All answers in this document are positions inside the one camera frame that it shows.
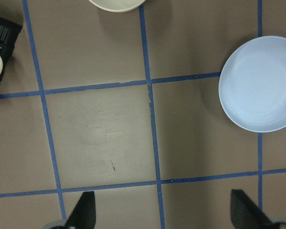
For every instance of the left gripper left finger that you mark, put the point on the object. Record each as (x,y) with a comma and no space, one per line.
(83,215)

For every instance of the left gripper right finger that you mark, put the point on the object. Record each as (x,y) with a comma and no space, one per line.
(245,214)

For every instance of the blue plate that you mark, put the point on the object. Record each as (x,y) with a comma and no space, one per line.
(252,85)

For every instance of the black dish rack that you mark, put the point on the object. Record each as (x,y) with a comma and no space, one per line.
(9,32)

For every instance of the cream bowl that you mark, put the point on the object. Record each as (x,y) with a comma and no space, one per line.
(117,5)

